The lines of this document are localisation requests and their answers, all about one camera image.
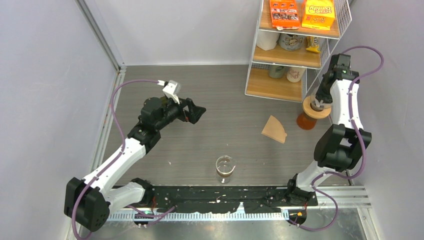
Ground white wire wooden shelf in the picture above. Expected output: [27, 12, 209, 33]
[244, 0, 352, 102]

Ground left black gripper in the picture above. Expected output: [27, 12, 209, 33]
[155, 94, 206, 131]

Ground wooden ring dripper holder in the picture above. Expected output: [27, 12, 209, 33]
[302, 96, 332, 120]

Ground orange snack box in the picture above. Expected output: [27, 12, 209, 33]
[269, 0, 301, 30]

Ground white printed cup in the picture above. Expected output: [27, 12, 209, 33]
[286, 66, 306, 83]

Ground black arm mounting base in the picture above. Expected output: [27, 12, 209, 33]
[131, 185, 318, 214]

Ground yellow snack packet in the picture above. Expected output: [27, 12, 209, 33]
[306, 36, 321, 54]

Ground yellow scrub daddy box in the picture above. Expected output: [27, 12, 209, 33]
[301, 0, 336, 31]

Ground grey green cup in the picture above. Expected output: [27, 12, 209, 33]
[268, 65, 286, 79]

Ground clear glass dripper cone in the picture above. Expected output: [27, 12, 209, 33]
[309, 92, 333, 112]

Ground orange glass carafe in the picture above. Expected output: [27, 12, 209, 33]
[296, 112, 318, 130]

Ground glass beaker with coffee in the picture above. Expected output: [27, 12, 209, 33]
[215, 155, 236, 184]

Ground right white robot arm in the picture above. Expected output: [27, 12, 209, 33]
[284, 53, 372, 206]

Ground white paper coffee filter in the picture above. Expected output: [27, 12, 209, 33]
[311, 99, 332, 112]

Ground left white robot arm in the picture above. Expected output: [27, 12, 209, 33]
[64, 97, 207, 232]

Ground grey printed mug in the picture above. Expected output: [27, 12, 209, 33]
[278, 33, 305, 51]

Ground brown paper coffee filter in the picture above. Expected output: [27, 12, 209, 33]
[261, 115, 288, 144]

